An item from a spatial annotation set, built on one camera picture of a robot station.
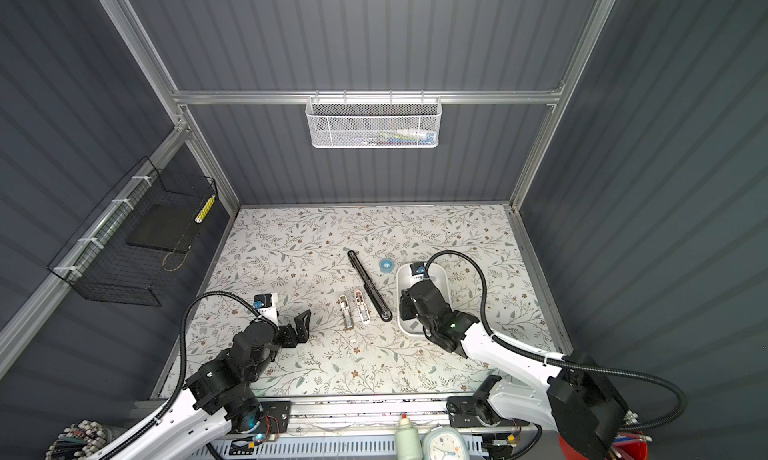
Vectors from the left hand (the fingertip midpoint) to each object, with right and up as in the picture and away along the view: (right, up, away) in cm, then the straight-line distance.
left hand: (296, 314), depth 78 cm
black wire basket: (-40, +18, -6) cm, 44 cm away
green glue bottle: (+29, -24, -14) cm, 40 cm away
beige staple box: (+11, -3, +13) cm, 17 cm away
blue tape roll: (+24, +11, +24) cm, 35 cm away
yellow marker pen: (-27, +28, +4) cm, 39 cm away
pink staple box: (+16, -1, +13) cm, 21 cm away
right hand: (+30, +5, +5) cm, 31 cm away
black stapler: (+19, +3, +16) cm, 25 cm away
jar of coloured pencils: (-35, -19, -21) cm, 45 cm away
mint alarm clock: (+38, -27, -10) cm, 47 cm away
